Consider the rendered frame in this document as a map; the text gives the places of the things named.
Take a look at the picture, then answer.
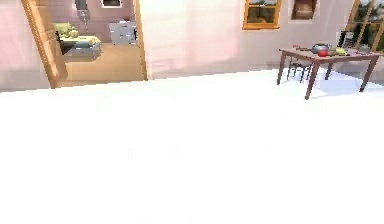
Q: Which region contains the brown wooden table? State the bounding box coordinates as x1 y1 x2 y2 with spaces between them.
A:
276 47 384 101

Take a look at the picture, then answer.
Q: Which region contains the wooden room door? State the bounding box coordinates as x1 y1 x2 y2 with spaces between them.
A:
20 0 69 90

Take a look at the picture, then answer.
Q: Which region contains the grey metal kettle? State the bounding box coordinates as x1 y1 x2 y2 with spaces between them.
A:
311 43 331 55

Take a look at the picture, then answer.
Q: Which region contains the brown framed wall picture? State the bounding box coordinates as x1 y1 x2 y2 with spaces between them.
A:
290 0 318 21

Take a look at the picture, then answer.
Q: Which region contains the white framed wall picture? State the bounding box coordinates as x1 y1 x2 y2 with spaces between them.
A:
100 0 123 9

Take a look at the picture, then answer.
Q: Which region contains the bed with green cover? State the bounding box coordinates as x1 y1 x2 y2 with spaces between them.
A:
59 35 103 62

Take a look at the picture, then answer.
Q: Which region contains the black chair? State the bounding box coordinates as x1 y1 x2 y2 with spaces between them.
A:
286 30 356 84

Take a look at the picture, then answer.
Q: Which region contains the large orange framed window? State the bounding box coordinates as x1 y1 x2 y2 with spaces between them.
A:
345 0 384 53

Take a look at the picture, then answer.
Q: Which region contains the white chest of drawers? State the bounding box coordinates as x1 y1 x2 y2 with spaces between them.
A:
108 20 138 46

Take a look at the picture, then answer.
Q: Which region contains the grey floor lamp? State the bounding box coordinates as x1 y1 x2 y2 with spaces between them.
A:
74 0 91 32

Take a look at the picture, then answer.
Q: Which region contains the green house plant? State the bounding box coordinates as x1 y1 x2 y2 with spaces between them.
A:
53 22 80 39

